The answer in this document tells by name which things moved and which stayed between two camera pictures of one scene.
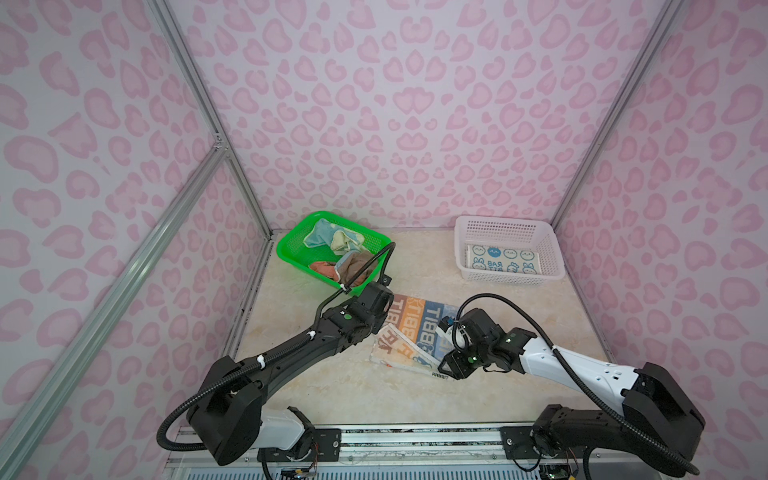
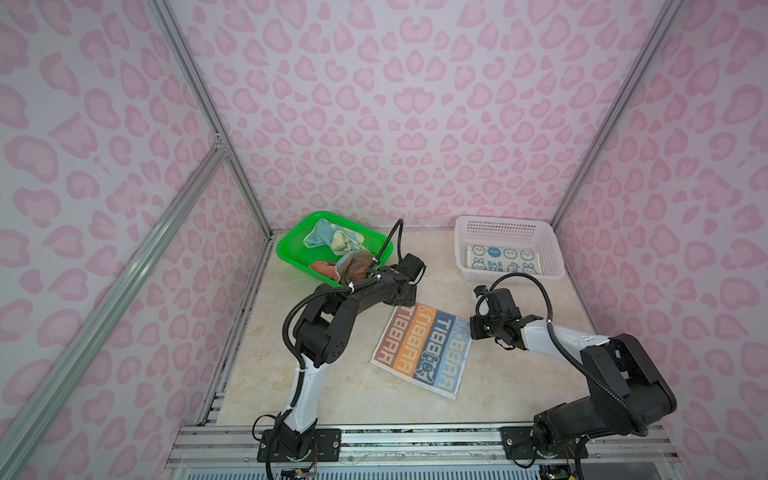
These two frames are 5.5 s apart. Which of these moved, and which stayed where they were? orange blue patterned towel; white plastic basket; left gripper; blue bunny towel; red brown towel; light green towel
Moved: orange blue patterned towel; left gripper
Stayed: blue bunny towel; white plastic basket; light green towel; red brown towel
